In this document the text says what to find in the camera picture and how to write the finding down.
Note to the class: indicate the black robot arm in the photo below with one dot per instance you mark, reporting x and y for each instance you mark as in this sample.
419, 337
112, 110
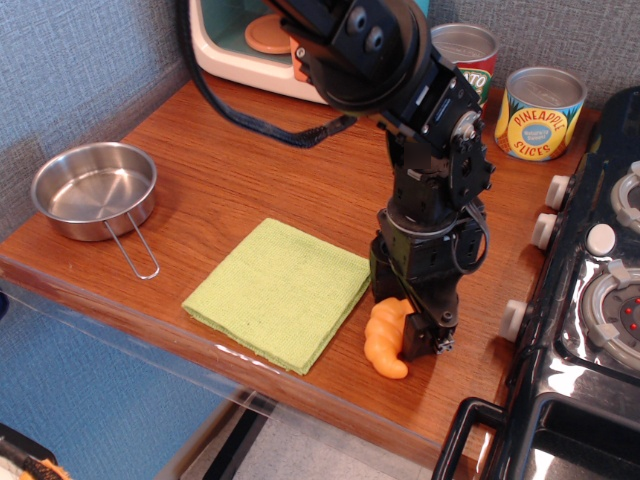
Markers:
433, 134

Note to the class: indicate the small steel pan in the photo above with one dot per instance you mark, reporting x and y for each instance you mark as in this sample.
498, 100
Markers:
99, 191

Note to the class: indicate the yellow-green folded cloth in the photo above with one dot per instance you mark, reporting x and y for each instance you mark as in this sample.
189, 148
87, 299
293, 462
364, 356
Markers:
282, 293

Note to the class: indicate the orange plastic toy croissant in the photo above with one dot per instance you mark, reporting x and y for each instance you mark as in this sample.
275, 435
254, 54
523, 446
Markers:
384, 337

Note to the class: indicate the toy microwave teal and white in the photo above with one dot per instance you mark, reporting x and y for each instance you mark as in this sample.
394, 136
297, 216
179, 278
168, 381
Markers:
235, 55

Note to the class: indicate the pineapple slices toy can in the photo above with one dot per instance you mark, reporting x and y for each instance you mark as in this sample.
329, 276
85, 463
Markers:
539, 113

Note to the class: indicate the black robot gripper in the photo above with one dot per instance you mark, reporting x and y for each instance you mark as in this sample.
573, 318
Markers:
410, 261

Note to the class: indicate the orange black object at corner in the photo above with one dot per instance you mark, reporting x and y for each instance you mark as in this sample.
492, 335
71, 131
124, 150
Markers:
24, 458

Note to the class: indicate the tomato sauce toy can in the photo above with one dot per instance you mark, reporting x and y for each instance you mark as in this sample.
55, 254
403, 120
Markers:
472, 50

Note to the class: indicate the black toy stove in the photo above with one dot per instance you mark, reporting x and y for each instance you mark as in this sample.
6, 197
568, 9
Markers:
572, 410

